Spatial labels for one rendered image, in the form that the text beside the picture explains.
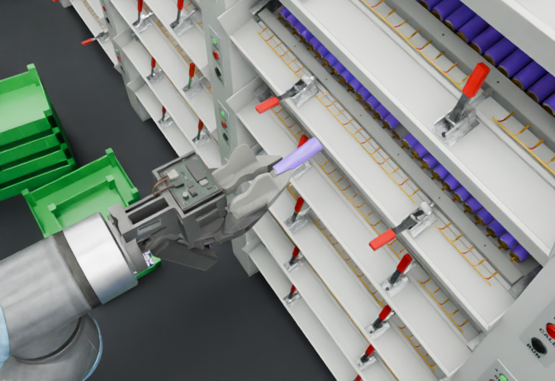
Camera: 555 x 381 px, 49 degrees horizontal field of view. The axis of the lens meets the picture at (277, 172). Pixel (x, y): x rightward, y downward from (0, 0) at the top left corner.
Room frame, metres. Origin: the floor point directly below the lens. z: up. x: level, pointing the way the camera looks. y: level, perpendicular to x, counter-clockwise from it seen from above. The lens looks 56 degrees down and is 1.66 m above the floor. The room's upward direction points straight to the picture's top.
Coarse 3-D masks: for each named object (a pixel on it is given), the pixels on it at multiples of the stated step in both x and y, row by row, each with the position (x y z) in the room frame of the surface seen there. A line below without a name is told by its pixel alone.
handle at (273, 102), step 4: (292, 88) 0.62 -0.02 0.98; (296, 88) 0.61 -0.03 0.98; (288, 92) 0.61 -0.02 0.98; (292, 92) 0.61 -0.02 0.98; (296, 92) 0.61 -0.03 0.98; (280, 96) 0.60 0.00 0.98; (284, 96) 0.60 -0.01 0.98; (288, 96) 0.60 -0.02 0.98; (268, 100) 0.59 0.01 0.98; (272, 100) 0.59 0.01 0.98; (276, 100) 0.59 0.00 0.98; (280, 100) 0.59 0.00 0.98; (260, 104) 0.58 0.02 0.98; (264, 104) 0.58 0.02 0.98; (268, 104) 0.58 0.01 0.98; (272, 104) 0.58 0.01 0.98; (276, 104) 0.59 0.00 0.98; (256, 108) 0.58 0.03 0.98; (260, 108) 0.58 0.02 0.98; (264, 108) 0.58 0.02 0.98; (268, 108) 0.58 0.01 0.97; (260, 112) 0.57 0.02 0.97
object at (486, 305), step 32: (256, 0) 0.79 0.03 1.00; (256, 32) 0.75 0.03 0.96; (256, 64) 0.69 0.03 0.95; (320, 96) 0.61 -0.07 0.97; (352, 96) 0.60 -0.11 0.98; (320, 128) 0.56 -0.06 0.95; (352, 128) 0.55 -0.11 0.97; (384, 128) 0.54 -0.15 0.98; (352, 160) 0.50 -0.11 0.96; (416, 160) 0.48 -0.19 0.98; (384, 192) 0.45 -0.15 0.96; (448, 192) 0.43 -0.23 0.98; (448, 256) 0.35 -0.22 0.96; (448, 288) 0.31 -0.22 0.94; (480, 288) 0.30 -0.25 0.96; (512, 288) 0.29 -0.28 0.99; (480, 320) 0.27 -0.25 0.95
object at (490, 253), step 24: (264, 24) 0.75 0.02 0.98; (288, 48) 0.69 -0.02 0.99; (312, 72) 0.64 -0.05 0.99; (336, 96) 0.59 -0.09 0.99; (360, 120) 0.54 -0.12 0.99; (360, 144) 0.52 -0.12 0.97; (384, 144) 0.50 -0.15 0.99; (408, 168) 0.46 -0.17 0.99; (432, 192) 0.42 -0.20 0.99; (456, 216) 0.39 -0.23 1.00; (456, 240) 0.36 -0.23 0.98; (480, 240) 0.35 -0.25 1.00; (504, 264) 0.32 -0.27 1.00
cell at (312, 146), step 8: (304, 144) 0.44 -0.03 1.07; (312, 144) 0.44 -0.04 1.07; (296, 152) 0.43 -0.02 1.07; (304, 152) 0.43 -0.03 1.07; (312, 152) 0.43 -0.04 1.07; (288, 160) 0.42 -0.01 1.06; (296, 160) 0.42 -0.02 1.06; (304, 160) 0.43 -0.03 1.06; (280, 168) 0.41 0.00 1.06; (288, 168) 0.42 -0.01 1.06
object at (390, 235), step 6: (402, 222) 0.39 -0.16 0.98; (408, 222) 0.39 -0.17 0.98; (414, 222) 0.39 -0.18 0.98; (396, 228) 0.38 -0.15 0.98; (402, 228) 0.38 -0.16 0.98; (384, 234) 0.37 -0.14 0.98; (390, 234) 0.37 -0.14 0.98; (396, 234) 0.37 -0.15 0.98; (372, 240) 0.36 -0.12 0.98; (378, 240) 0.36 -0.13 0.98; (384, 240) 0.36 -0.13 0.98; (390, 240) 0.36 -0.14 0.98; (372, 246) 0.35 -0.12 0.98; (378, 246) 0.35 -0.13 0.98
